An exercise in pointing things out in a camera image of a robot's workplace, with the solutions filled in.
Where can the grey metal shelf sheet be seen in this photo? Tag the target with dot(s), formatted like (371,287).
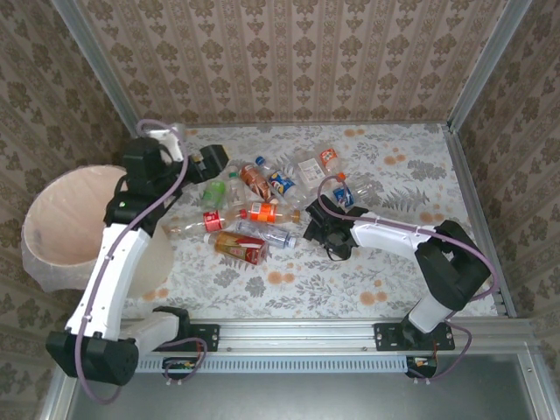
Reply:
(306,398)

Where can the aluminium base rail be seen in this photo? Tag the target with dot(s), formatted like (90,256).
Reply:
(297,334)

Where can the small orange-red label bottle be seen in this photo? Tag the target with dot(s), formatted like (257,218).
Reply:
(328,156)

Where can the red-gold label tea bottle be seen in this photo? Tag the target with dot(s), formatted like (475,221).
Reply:
(238,247)

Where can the copper brown label bottle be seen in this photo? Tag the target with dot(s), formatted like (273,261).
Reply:
(256,181)

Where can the orange label soda bottle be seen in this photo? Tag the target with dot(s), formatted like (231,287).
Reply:
(262,213)

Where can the red label cola bottle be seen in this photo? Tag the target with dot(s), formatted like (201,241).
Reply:
(212,221)

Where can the clear water bottle pale label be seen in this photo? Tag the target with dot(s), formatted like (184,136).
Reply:
(267,234)

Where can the aluminium table side rail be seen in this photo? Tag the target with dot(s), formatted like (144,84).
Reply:
(464,175)

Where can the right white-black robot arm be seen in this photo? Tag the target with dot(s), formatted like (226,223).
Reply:
(380,232)

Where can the blue Pepsi label bottle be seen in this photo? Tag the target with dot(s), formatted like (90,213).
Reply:
(281,181)

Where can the floral table cover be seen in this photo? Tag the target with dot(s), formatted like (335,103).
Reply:
(328,280)

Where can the white round bin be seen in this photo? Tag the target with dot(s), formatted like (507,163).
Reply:
(35,273)

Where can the pink round waste bin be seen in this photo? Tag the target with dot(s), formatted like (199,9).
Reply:
(65,219)

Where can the aluminium frame post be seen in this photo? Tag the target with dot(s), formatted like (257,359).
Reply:
(486,65)
(98,65)

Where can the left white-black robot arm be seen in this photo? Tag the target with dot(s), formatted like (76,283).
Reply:
(114,271)

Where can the green label plastic bottle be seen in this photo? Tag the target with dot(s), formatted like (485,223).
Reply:
(214,192)

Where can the clear bottle white barcode label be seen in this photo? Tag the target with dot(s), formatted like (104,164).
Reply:
(308,170)

